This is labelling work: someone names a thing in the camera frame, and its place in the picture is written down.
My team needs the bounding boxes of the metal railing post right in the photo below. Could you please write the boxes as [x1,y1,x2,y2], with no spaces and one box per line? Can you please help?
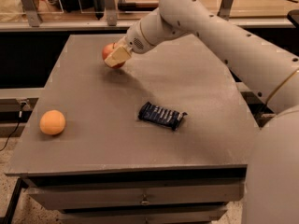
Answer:
[217,0,234,20]

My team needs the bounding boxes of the grey drawer cabinet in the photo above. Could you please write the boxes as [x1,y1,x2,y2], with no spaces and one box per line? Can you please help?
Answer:
[7,35,259,215]

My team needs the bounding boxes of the lower drawer with handle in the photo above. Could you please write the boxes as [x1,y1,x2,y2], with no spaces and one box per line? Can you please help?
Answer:
[60,205,227,224]

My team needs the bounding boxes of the metal railing post middle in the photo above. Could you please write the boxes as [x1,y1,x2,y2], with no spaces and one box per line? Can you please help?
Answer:
[105,0,118,26]

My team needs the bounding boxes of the black cable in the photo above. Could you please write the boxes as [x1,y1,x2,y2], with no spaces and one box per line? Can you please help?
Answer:
[0,100,28,152]

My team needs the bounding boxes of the orange fruit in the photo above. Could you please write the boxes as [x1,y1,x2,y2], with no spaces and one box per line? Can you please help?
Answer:
[39,110,66,135]

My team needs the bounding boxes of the red apple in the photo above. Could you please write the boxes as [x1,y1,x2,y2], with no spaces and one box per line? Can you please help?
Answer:
[102,43,124,69]

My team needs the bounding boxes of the upper drawer with handle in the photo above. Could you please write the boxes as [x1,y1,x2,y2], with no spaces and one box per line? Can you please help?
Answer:
[28,178,244,210]

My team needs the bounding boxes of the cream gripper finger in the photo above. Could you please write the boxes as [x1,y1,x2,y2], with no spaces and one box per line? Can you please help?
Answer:
[104,46,131,68]
[115,36,127,47]

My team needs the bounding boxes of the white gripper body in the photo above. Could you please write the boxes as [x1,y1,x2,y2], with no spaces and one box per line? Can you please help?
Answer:
[126,19,155,54]

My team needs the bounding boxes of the metal railing post left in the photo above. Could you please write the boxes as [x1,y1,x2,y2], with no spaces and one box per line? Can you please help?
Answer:
[21,0,42,27]

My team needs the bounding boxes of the drawer with handle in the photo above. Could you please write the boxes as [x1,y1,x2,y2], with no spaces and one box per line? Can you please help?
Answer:
[60,205,227,224]
[28,178,244,210]

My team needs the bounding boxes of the blue snack bar wrapper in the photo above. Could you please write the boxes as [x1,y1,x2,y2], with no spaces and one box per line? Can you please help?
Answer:
[138,102,187,131]

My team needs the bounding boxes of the metal railing post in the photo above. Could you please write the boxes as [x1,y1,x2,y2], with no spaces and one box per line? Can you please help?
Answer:
[217,0,234,20]
[105,0,118,26]
[21,0,42,27]

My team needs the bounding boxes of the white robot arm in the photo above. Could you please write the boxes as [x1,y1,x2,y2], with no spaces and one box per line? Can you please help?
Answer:
[104,0,299,224]

